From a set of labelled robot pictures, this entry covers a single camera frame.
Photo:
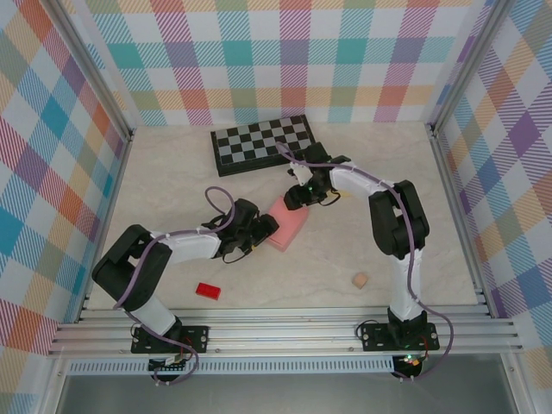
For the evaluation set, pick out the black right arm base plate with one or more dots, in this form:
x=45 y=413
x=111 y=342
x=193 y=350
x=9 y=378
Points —
x=375 y=336

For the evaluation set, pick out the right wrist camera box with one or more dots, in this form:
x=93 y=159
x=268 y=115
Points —
x=299 y=172

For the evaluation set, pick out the black and silver chessboard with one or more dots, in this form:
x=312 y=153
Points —
x=263 y=142

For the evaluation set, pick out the small wooden block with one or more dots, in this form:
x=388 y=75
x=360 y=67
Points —
x=360 y=281

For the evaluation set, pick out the aluminium frame post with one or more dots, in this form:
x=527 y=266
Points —
x=470 y=64
x=95 y=73

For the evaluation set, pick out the red toy brick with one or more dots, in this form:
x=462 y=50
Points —
x=208 y=290

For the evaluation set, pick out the pink paper box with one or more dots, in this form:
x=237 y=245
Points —
x=286 y=224

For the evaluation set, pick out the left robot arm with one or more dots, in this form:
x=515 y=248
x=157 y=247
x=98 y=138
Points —
x=138 y=271

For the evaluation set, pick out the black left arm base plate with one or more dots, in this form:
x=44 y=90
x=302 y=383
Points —
x=196 y=338

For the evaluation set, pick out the aluminium side rail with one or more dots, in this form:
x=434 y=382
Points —
x=108 y=207
x=453 y=181

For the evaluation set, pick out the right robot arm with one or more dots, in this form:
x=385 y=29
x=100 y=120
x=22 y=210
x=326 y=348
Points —
x=397 y=241

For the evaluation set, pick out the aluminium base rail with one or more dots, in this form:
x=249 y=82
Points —
x=280 y=332

